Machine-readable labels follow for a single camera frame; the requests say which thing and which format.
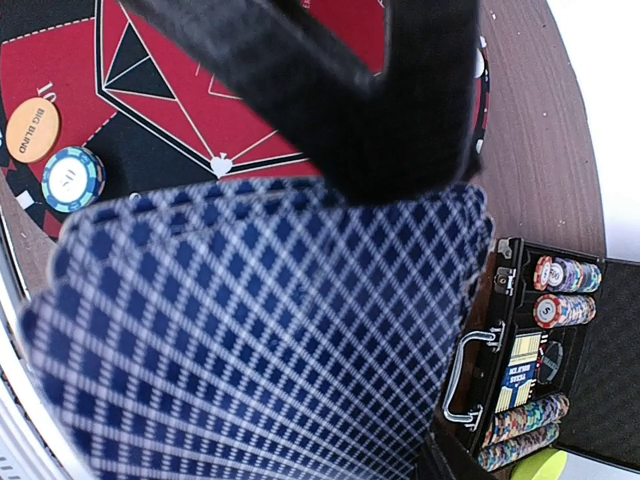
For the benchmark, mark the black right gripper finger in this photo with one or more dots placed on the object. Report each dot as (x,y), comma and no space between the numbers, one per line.
(377,138)

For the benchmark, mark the grey playing card deck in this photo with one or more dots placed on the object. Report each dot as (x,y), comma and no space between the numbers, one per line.
(255,329)

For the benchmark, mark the orange big blind button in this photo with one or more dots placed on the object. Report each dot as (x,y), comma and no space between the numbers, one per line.
(32,130)

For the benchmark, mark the clear dealer button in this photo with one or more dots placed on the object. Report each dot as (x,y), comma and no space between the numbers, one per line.
(550,363)

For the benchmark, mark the blue texas holdem card box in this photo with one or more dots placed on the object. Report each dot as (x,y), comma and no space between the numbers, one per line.
(519,376)

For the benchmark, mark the left outer poker chip row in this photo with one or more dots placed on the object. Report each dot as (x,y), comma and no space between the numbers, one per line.
(563,275)

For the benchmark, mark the poker chip row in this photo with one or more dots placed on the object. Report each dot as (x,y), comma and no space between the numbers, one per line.
(509,451)
(563,275)
(554,311)
(526,418)

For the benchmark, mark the left inner poker chip row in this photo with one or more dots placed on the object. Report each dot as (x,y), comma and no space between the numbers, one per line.
(554,311)

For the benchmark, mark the round red black poker mat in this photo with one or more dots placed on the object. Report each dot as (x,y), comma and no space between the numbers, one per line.
(155,117)

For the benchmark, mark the black poker chip case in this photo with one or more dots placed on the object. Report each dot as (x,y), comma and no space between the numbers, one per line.
(600,369)

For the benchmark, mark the right inner poker chip row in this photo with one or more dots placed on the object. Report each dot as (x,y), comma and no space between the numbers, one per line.
(526,418)

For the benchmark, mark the right outer poker chip row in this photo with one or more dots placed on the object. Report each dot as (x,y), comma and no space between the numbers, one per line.
(509,451)

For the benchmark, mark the yellow-green plastic bowl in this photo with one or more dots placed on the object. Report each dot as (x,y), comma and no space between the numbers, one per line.
(547,464)

